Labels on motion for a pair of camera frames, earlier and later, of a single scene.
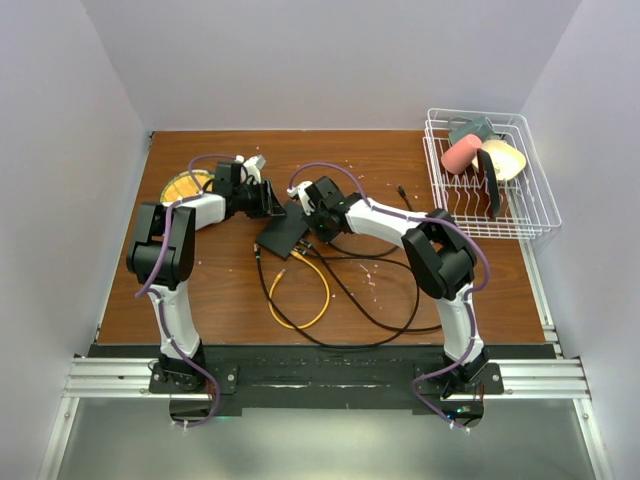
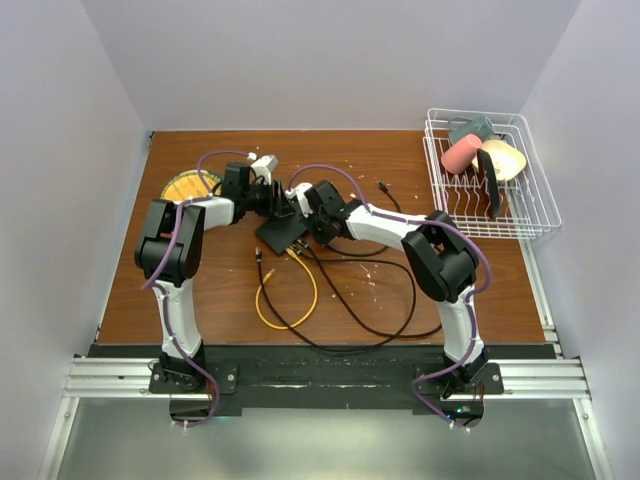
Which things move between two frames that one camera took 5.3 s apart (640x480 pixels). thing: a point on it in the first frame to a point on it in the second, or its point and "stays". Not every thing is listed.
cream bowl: (507, 161) stays
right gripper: (326, 237) stays
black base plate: (332, 378) stays
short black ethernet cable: (401, 191) to (384, 188)
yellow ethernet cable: (277, 276) to (270, 273)
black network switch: (284, 230) stays
